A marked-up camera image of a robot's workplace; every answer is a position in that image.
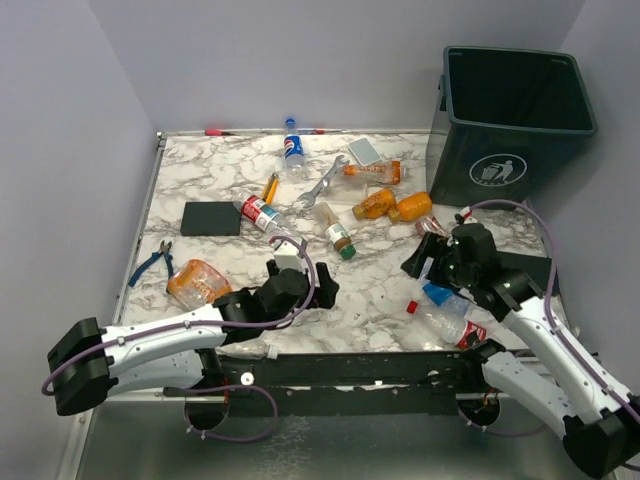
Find large orange drink bottle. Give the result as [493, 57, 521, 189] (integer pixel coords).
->
[167, 259, 232, 311]

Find small red label bottle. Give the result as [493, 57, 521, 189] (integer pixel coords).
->
[415, 215, 450, 238]

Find clear crushed bottle front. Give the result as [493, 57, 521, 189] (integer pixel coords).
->
[217, 339, 279, 360]

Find Starbucks coffee bottle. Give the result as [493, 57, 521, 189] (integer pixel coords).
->
[312, 202, 356, 260]

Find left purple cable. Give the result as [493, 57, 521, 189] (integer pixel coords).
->
[40, 234, 317, 442]

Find black foam pad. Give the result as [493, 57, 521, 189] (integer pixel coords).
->
[498, 251, 551, 290]
[180, 202, 241, 237]

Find upright Pepsi bottle far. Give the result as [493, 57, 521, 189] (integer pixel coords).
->
[283, 118, 309, 180]

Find white power bank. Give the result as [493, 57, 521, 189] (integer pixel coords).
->
[348, 138, 381, 166]

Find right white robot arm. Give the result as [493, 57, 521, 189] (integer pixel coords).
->
[401, 223, 639, 479]

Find blue handled pliers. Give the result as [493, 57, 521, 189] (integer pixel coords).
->
[127, 239, 175, 294]

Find black foam pad right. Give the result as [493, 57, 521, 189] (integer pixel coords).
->
[498, 251, 551, 290]

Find plain orange juice bottle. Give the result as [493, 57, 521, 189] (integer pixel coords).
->
[387, 192, 433, 223]

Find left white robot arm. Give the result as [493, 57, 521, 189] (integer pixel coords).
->
[41, 262, 340, 416]

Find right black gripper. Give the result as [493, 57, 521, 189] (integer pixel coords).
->
[402, 229, 477, 291]

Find red marker pen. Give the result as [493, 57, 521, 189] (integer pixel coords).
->
[204, 129, 236, 137]

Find yellow utility knife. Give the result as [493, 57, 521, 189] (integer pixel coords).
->
[261, 173, 279, 204]

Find red cap water bottle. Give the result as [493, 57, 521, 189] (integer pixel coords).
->
[406, 301, 487, 350]

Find silver wrench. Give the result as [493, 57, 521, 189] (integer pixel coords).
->
[298, 155, 349, 209]

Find light blue label bottle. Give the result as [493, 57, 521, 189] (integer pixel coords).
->
[422, 283, 471, 318]

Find red label water bottle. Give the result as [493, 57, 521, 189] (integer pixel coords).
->
[233, 193, 295, 235]

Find crushed orange label bottle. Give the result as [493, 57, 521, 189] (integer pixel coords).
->
[341, 160, 406, 185]

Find black foam pad left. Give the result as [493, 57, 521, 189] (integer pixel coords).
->
[180, 202, 241, 237]

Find dark green plastic bin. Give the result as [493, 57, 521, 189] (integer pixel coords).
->
[430, 46, 597, 207]

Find orange juice bottle patterned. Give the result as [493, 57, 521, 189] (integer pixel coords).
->
[352, 188, 396, 220]

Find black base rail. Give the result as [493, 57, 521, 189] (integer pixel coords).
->
[220, 351, 489, 417]

